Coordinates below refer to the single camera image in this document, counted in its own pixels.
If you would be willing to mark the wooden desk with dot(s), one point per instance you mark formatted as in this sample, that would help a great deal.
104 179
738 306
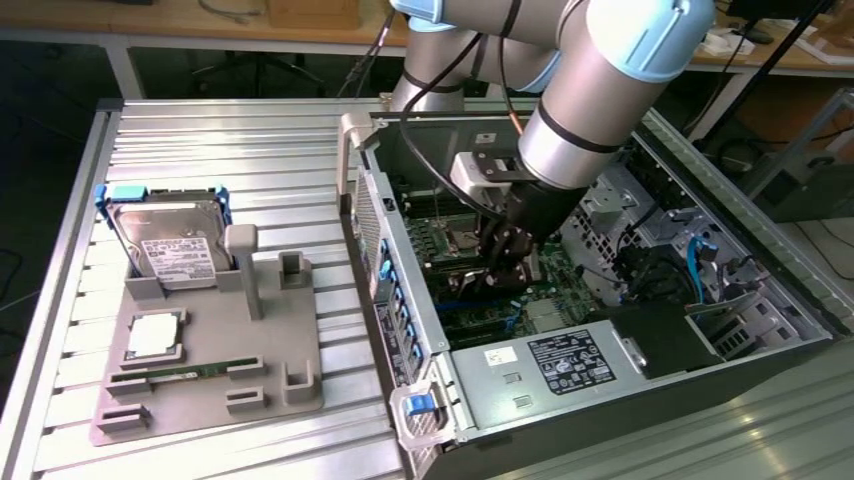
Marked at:
100 20
800 60

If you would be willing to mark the grey parts rack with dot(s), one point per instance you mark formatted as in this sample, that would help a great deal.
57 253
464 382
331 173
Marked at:
200 330

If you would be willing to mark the silver CPU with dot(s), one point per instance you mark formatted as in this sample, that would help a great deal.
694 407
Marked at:
153 335

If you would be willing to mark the hard disk in blue caddy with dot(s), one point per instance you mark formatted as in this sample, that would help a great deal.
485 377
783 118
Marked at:
166 240

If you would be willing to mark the grey power supply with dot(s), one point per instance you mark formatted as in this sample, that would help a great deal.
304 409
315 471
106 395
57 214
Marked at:
507 380

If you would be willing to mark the black plastic air shroud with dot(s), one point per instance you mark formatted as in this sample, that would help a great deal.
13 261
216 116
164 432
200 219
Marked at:
667 340

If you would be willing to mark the green RAM stick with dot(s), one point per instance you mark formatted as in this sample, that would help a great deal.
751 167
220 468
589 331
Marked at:
193 372

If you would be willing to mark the metal disk bay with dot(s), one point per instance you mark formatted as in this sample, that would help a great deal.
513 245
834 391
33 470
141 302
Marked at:
607 200

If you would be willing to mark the silver chipset heatsink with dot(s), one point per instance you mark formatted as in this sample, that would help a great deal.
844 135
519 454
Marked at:
553 312

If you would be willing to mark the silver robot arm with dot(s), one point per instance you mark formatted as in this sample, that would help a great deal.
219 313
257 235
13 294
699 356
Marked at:
600 100

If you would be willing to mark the open grey PC case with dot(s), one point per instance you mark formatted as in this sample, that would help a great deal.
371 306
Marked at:
667 400

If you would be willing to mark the green motherboard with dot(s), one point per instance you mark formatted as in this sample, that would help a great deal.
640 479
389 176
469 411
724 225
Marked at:
560 270

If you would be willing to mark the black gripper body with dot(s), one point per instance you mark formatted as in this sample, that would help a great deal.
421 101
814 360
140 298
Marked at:
543 210

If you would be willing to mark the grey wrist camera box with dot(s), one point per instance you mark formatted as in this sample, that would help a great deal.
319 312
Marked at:
467 175

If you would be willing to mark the black office chair base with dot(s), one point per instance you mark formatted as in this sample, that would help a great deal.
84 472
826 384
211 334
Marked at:
267 65

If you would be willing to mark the CPU socket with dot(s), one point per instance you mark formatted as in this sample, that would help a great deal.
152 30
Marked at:
460 235

